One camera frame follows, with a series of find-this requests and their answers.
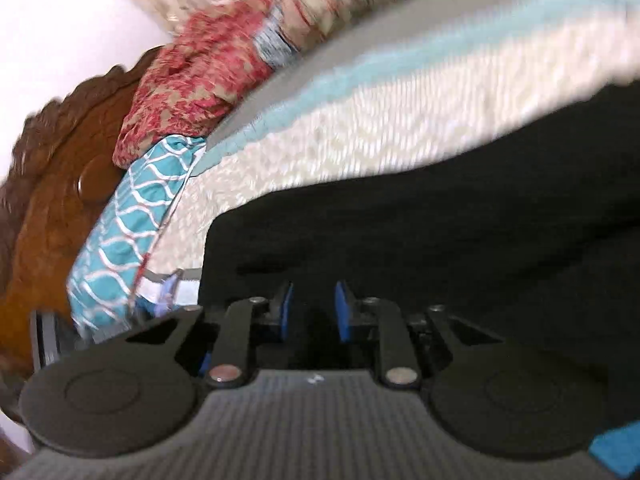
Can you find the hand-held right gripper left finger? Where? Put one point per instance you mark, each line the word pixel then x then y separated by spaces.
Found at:
pixel 285 310

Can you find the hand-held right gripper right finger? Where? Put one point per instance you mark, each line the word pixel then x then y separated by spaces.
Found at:
pixel 343 310

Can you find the black pants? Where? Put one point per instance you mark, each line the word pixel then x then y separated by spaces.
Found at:
pixel 450 235

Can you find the teal white patterned pillow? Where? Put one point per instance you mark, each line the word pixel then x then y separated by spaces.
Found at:
pixel 130 230

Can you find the printed patterned bed sheet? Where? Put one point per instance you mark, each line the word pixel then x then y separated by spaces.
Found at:
pixel 400 105

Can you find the red floral quilt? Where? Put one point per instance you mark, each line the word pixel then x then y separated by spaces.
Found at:
pixel 200 75

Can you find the carved wooden headboard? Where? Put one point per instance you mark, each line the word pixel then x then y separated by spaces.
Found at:
pixel 45 200

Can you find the blue white patterned cloth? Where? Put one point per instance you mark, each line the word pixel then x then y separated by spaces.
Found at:
pixel 275 40

